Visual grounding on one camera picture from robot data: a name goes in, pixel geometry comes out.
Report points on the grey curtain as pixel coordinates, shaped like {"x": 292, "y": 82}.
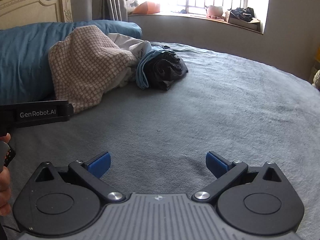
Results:
{"x": 112, "y": 0}

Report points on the white plastic bag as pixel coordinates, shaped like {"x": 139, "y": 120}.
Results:
{"x": 131, "y": 5}

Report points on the pink bowl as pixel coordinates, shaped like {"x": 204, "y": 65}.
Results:
{"x": 215, "y": 10}

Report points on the grey bed blanket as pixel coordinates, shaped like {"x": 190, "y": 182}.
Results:
{"x": 212, "y": 105}

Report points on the cardboard box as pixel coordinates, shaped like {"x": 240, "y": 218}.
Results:
{"x": 243, "y": 23}

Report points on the white carved bedpost finial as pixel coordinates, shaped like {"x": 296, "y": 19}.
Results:
{"x": 317, "y": 78}

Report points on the teal quilted duvet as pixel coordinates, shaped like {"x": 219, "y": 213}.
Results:
{"x": 25, "y": 62}

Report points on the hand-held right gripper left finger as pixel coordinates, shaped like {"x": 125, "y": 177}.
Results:
{"x": 101, "y": 165}

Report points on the black clothes bundle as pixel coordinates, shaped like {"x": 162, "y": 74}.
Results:
{"x": 241, "y": 13}

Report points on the orange bag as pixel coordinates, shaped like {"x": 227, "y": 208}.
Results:
{"x": 147, "y": 8}

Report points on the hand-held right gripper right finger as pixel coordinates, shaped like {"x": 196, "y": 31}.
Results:
{"x": 215, "y": 163}

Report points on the pink white houndstooth coat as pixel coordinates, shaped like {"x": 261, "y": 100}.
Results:
{"x": 85, "y": 67}

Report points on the cream carved headboard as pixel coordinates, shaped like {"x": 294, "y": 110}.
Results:
{"x": 25, "y": 7}

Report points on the person's left hand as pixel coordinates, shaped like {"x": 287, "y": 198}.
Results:
{"x": 5, "y": 192}

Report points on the light blue garment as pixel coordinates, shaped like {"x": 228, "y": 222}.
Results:
{"x": 142, "y": 72}

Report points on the white grey crumpled garment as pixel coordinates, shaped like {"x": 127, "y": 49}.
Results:
{"x": 127, "y": 43}

